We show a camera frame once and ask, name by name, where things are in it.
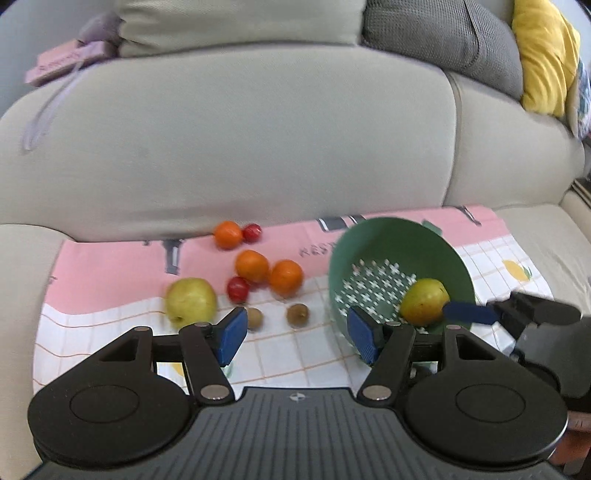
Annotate grey checked cushion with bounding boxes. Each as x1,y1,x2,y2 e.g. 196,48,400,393
361,0,525,99

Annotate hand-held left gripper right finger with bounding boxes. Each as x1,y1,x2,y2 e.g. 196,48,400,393
347,305,502,408

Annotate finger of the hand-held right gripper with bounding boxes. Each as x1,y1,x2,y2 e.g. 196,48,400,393
442,300,511,326
494,291,582,336

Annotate stack of books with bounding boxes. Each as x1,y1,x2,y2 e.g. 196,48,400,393
571,176,591,206

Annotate yellow cushion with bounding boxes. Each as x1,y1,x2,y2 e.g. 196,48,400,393
511,0,582,119

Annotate beige pillow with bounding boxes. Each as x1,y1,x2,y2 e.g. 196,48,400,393
117,0,370,59

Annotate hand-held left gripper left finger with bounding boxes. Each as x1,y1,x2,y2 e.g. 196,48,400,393
92,307,249,407

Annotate pink checked printed mat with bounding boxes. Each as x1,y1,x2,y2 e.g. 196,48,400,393
32,205,546,398

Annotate beige fabric sofa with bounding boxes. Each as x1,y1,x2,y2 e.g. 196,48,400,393
0,0,591,467

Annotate orange mandarin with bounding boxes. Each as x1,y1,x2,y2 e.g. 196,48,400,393
269,260,304,297
235,250,270,283
213,221,244,250

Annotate patterned blue cushion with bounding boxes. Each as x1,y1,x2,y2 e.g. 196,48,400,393
566,54,591,140

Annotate green plastic colander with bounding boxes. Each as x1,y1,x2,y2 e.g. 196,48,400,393
328,217,476,366

